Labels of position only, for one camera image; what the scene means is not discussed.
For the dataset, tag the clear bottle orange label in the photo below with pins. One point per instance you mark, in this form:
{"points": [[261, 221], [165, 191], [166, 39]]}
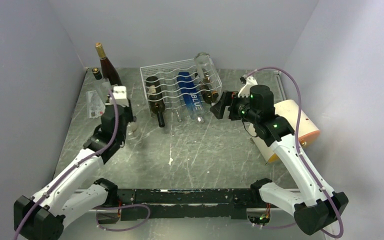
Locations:
{"points": [[102, 85]]}

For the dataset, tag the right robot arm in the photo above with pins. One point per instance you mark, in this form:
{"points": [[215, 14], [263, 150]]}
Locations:
{"points": [[317, 205]]}

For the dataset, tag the white wire wine rack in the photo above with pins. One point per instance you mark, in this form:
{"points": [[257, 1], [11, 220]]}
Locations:
{"points": [[167, 75]]}

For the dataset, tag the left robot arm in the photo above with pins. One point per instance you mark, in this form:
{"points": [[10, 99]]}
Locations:
{"points": [[46, 214]]}

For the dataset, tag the dark red wine bottle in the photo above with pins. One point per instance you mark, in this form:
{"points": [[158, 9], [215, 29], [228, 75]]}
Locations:
{"points": [[108, 70]]}

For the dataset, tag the blue vodka bottle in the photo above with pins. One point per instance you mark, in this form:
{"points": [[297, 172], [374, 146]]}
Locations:
{"points": [[190, 96]]}

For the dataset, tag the dark green wine bottle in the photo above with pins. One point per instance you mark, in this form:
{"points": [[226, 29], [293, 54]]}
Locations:
{"points": [[155, 99]]}

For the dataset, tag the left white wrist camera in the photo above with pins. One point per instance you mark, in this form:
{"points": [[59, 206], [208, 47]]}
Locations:
{"points": [[119, 96]]}

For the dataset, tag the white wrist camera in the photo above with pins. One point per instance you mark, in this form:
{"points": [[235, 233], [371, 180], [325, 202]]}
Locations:
{"points": [[248, 81], [119, 96]]}

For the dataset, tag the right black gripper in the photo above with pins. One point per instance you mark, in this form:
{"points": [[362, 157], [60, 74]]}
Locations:
{"points": [[228, 97]]}

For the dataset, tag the dark bottle silver cap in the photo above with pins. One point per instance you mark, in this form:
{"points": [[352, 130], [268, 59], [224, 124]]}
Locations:
{"points": [[210, 96]]}

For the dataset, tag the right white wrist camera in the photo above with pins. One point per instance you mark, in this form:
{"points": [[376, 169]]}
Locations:
{"points": [[248, 81]]}

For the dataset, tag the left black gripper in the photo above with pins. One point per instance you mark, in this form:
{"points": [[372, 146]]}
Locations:
{"points": [[128, 110]]}

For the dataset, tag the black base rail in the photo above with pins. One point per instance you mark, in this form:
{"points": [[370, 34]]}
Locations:
{"points": [[235, 203]]}

